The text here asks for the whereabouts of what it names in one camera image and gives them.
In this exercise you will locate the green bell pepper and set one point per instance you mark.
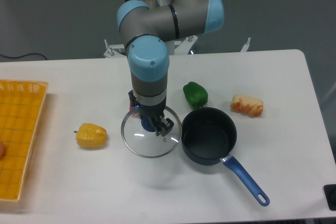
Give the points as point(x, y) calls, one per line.
point(195, 94)

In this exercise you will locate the black device at table edge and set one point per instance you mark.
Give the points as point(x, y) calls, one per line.
point(330, 194)

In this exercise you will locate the glass lid blue knob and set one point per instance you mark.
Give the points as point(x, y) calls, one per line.
point(140, 137)

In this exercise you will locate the yellow bell pepper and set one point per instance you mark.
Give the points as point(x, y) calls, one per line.
point(91, 136)

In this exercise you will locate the yellow woven basket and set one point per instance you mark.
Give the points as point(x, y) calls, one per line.
point(22, 102)

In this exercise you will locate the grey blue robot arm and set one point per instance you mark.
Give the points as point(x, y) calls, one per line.
point(145, 27)

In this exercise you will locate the bread loaf piece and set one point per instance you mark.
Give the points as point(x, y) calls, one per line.
point(247, 105)

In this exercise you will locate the dark saucepan blue handle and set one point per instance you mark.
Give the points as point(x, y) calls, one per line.
point(208, 137)

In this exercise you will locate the white table bracket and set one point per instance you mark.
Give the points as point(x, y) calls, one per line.
point(246, 45)

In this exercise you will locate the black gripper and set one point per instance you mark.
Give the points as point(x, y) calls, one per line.
point(152, 108)

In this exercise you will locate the orange object in basket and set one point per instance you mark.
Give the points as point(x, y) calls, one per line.
point(2, 149)

